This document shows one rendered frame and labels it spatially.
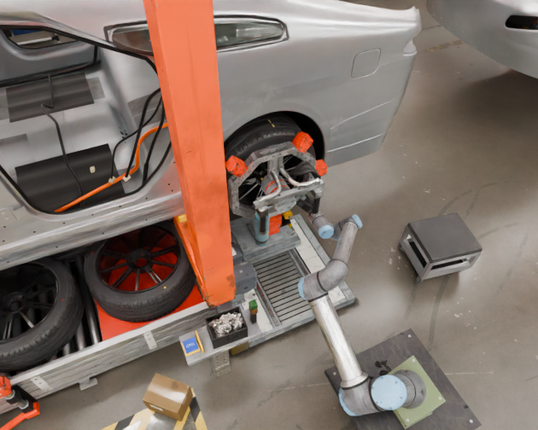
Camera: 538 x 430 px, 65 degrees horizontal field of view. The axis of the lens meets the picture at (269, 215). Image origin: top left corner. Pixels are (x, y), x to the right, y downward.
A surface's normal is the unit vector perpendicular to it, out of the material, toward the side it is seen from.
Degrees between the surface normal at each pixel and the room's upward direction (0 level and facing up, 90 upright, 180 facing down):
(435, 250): 0
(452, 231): 0
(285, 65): 81
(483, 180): 0
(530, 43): 89
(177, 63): 90
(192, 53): 90
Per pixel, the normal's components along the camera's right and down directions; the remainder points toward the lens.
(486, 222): 0.02, -0.64
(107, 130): 0.36, 0.20
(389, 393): -0.55, -0.27
